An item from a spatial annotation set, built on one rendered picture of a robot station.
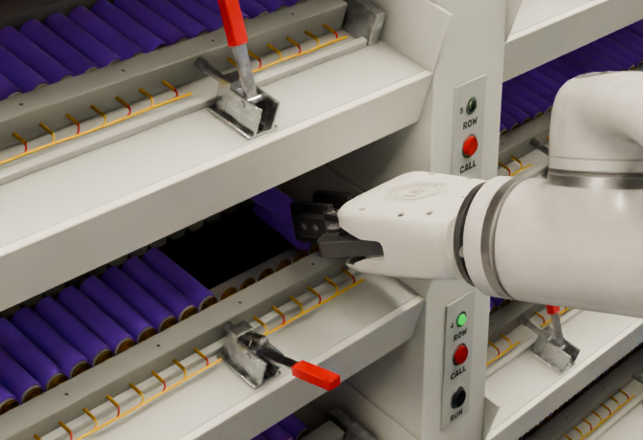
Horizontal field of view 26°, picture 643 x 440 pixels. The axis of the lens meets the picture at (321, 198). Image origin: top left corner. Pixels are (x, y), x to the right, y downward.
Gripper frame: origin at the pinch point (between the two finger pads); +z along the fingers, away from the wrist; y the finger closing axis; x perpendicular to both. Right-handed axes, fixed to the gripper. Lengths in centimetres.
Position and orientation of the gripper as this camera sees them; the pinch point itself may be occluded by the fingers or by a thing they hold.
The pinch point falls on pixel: (325, 217)
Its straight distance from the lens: 107.0
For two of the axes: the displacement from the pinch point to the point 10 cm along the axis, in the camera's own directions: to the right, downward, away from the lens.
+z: -7.4, -0.7, 6.7
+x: 1.6, 9.5, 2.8
